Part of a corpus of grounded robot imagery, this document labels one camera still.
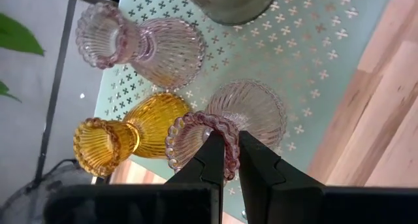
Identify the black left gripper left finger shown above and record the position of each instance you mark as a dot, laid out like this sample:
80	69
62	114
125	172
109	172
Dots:
130	204

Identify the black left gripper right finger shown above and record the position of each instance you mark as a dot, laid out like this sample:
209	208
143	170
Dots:
294	204

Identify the amber glass candlestick holder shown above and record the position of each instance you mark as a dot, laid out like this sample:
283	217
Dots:
153	119

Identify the pink glass candlestick holder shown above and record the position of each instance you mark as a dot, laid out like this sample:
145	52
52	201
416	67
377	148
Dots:
251	109
170	51

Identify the tin candle with green label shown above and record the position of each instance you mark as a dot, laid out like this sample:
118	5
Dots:
228	5

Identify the green perforated metal shelf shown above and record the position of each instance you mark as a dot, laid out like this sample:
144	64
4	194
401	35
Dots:
294	70

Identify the leafy green potted plant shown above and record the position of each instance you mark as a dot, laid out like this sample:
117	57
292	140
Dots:
19	38

